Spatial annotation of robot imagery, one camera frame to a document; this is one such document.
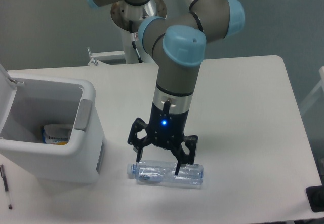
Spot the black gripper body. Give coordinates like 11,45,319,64
146,103,189,150

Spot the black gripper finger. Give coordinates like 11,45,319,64
127,118,152,162
169,135,198,175

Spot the clear plastic water bottle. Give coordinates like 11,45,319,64
127,160,204,189

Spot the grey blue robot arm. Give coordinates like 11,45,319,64
128,0,245,169

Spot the white plastic trash can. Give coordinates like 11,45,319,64
1,69,104,183

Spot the blue snack packet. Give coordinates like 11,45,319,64
41,124,73,145

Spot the black clamp device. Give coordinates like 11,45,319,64
306,185,323,213

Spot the black pen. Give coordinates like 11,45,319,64
1,164,13,210

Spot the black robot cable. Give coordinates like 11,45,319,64
128,20,145,64

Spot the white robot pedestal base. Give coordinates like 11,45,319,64
87,0,167,63

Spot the white frame bar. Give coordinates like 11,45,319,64
299,66,323,116

